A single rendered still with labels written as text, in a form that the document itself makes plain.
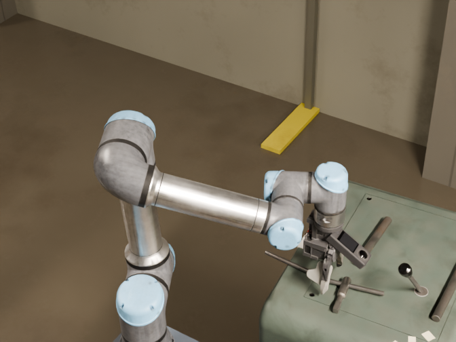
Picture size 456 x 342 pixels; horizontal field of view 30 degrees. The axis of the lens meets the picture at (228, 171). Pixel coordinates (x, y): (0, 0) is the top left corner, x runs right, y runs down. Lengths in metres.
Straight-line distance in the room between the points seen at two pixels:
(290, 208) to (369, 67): 2.83
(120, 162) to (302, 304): 0.63
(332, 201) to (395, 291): 0.36
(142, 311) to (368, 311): 0.56
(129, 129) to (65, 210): 2.52
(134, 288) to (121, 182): 0.38
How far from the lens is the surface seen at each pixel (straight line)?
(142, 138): 1.91
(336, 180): 1.93
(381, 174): 4.54
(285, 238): 1.84
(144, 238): 2.10
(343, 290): 2.16
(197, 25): 5.15
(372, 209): 2.42
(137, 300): 2.09
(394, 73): 4.60
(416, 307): 2.18
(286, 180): 1.95
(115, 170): 1.83
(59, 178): 4.61
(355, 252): 2.06
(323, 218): 2.00
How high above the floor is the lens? 2.86
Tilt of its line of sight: 39 degrees down
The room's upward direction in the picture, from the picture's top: 2 degrees counter-clockwise
